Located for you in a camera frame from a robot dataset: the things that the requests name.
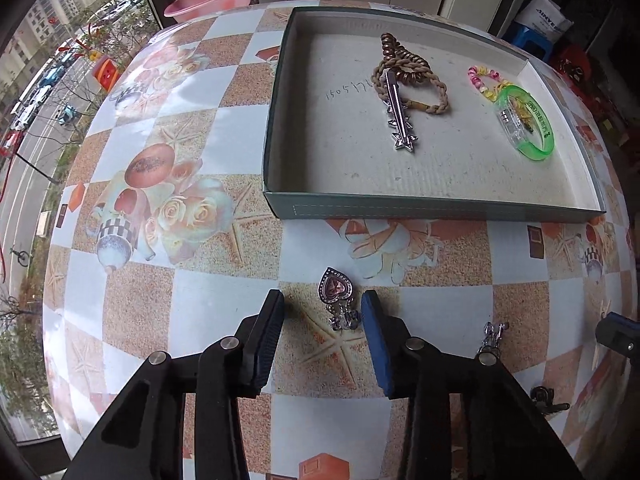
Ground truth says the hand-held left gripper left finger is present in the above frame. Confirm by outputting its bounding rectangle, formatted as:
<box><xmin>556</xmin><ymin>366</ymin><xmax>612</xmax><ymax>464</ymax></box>
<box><xmin>62</xmin><ymin>288</ymin><xmax>286</xmax><ymax>480</ymax></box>

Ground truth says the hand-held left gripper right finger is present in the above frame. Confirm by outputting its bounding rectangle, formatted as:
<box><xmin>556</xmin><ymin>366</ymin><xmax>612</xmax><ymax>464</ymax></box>
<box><xmin>361</xmin><ymin>289</ymin><xmax>586</xmax><ymax>480</ymax></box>

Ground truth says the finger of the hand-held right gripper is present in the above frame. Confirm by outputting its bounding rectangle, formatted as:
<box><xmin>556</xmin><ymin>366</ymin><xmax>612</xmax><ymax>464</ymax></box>
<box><xmin>595</xmin><ymin>311</ymin><xmax>640</xmax><ymax>361</ymax></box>

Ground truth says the heart pendant brooch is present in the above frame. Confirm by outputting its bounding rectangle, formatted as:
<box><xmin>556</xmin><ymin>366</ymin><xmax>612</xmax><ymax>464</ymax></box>
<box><xmin>317</xmin><ymin>267</ymin><xmax>361</xmax><ymax>332</ymax></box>

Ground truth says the shallow grey cardboard box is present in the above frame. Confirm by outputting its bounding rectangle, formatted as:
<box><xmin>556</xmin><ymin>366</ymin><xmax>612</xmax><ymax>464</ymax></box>
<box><xmin>262</xmin><ymin>6</ymin><xmax>607</xmax><ymax>223</ymax></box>

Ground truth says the green translucent bracelet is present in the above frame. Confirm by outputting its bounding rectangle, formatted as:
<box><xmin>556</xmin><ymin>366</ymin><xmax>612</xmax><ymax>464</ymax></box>
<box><xmin>494</xmin><ymin>85</ymin><xmax>558</xmax><ymax>162</ymax></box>

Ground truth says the silver star hair clip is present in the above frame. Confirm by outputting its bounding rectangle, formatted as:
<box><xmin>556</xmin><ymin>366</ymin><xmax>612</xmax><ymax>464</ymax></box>
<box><xmin>382</xmin><ymin>70</ymin><xmax>420</xmax><ymax>153</ymax></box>

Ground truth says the braided tan hair tie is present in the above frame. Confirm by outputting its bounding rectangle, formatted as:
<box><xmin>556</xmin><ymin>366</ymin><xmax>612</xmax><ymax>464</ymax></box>
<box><xmin>370</xmin><ymin>52</ymin><xmax>451</xmax><ymax>117</ymax></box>

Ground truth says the pink yellow spiral hair tie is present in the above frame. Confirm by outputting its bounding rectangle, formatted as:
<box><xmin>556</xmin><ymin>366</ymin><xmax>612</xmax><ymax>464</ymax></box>
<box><xmin>467</xmin><ymin>64</ymin><xmax>512</xmax><ymax>101</ymax></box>

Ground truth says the brown spiral hair tie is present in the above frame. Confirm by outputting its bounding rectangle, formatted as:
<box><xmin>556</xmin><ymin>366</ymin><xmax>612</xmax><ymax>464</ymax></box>
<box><xmin>379</xmin><ymin>33</ymin><xmax>431</xmax><ymax>86</ymax></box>

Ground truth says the checkered printed tablecloth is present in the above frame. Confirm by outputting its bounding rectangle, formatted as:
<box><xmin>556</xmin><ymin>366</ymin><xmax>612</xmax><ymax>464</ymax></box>
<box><xmin>42</xmin><ymin>0</ymin><xmax>640</xmax><ymax>480</ymax></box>

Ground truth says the black claw hair clip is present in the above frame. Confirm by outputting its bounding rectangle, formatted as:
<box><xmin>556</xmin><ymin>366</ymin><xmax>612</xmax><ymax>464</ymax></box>
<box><xmin>530</xmin><ymin>386</ymin><xmax>571</xmax><ymax>414</ymax></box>

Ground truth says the small metal clip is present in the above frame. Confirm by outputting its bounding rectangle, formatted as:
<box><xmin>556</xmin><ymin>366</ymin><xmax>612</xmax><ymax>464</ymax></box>
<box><xmin>480</xmin><ymin>321</ymin><xmax>510</xmax><ymax>356</ymax></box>

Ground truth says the red plastic stool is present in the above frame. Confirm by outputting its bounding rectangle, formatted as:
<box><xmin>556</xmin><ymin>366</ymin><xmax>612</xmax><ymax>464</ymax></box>
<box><xmin>550</xmin><ymin>42</ymin><xmax>597</xmax><ymax>87</ymax></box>

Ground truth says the red lantern window sticker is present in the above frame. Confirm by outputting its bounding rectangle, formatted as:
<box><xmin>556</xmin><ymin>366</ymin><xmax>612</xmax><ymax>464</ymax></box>
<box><xmin>92</xmin><ymin>55</ymin><xmax>119</xmax><ymax>92</ymax></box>

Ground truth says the blue plastic stool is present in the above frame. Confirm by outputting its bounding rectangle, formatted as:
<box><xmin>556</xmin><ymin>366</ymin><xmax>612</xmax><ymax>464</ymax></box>
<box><xmin>500</xmin><ymin>25</ymin><xmax>556</xmax><ymax>61</ymax></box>

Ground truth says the white shopping bag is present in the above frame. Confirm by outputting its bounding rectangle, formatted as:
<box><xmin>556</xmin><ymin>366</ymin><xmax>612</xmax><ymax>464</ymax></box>
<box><xmin>515</xmin><ymin>0</ymin><xmax>575</xmax><ymax>43</ymax></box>

